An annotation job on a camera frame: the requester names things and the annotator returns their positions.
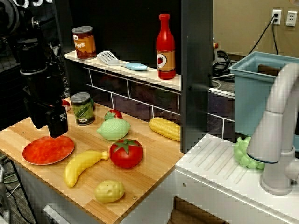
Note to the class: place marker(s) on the red round plate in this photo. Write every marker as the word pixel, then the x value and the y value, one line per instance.
pixel 46 151

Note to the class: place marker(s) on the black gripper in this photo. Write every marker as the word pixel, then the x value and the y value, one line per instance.
pixel 37 98

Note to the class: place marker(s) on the yellow toy corn cob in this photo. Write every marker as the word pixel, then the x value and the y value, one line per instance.
pixel 165 128

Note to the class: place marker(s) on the yellow toy potato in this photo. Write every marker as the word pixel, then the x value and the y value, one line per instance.
pixel 109 191

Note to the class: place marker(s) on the blue plastic bin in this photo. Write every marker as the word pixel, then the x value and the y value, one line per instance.
pixel 252 98

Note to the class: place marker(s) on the white wall power outlet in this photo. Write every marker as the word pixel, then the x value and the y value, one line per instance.
pixel 276 16

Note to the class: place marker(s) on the large red toy tomato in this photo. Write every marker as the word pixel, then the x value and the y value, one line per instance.
pixel 126 152

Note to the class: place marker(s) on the dark grey kitchen post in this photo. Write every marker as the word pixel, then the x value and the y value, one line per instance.
pixel 196 74

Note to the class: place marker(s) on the red emergency stop button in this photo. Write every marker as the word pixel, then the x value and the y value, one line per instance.
pixel 215 44

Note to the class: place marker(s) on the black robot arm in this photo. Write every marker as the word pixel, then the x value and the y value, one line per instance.
pixel 30 56

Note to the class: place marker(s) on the red toy ketchup bottle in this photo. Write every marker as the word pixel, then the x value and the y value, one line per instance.
pixel 165 49

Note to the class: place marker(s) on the yellow toy banana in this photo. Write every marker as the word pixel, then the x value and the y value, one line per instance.
pixel 81 163

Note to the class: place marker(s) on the white wall data outlet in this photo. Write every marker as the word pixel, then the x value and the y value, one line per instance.
pixel 291 18

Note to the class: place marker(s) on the small red toy strawberry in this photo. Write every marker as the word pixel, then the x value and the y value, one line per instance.
pixel 113 114

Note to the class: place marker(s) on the white sink counter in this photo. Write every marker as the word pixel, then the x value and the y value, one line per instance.
pixel 222 177

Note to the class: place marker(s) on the white kitchen shelf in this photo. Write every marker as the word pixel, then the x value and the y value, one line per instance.
pixel 130 70

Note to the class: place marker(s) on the red white toy food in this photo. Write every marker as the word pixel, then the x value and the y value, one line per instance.
pixel 66 105

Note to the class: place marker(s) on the grey toy faucet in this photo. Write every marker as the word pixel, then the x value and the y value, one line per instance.
pixel 273 130

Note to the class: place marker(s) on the brown beans toy can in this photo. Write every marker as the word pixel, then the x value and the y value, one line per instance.
pixel 84 43

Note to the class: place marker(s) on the green label toy can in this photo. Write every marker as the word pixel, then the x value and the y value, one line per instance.
pixel 83 109

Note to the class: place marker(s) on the pale green toy lemon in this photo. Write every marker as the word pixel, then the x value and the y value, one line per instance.
pixel 114 129

